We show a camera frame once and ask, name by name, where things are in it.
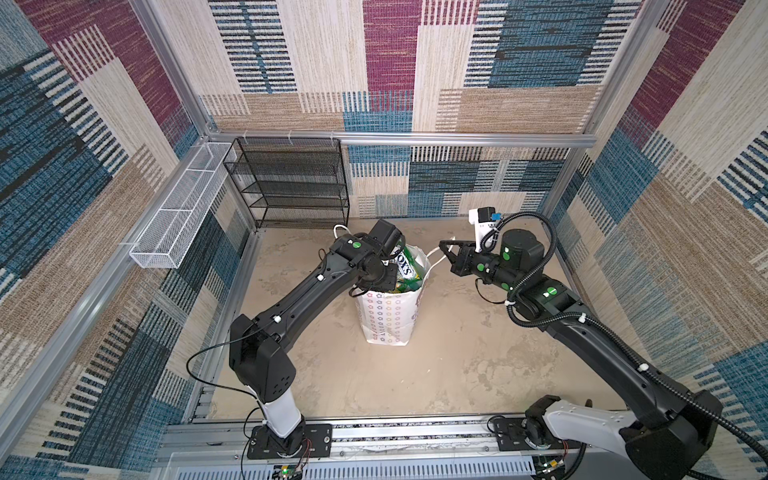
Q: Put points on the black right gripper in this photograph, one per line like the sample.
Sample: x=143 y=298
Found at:
x=460 y=261

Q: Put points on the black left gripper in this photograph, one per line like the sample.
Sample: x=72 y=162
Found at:
x=389 y=283

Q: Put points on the green yellow Fox's bag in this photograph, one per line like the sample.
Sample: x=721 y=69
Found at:
x=412 y=268

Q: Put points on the white paper bag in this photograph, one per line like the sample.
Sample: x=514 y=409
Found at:
x=389 y=319

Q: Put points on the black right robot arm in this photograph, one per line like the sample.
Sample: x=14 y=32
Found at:
x=666 y=428

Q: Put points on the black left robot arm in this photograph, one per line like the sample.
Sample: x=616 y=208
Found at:
x=258 y=351

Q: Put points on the black mesh shelf rack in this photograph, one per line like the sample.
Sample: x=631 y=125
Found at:
x=300 y=183

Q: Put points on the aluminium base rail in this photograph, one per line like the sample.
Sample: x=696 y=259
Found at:
x=410 y=447

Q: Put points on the white wire basket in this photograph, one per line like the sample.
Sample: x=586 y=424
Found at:
x=166 y=240

